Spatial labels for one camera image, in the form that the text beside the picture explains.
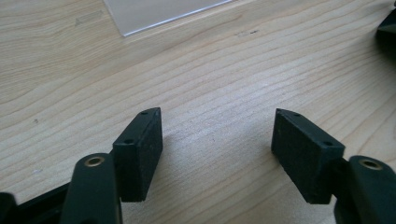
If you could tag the black object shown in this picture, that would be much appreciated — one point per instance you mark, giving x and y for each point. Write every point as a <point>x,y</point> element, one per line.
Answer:
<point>387,29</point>

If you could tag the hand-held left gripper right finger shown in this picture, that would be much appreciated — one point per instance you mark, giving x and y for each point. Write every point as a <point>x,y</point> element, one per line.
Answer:
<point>306,155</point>

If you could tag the clear acrylic sheet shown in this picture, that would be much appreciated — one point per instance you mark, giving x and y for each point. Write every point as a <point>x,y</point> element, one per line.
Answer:
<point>149,12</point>

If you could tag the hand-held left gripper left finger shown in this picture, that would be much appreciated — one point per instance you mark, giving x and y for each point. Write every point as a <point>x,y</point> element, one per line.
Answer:
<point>137,155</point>

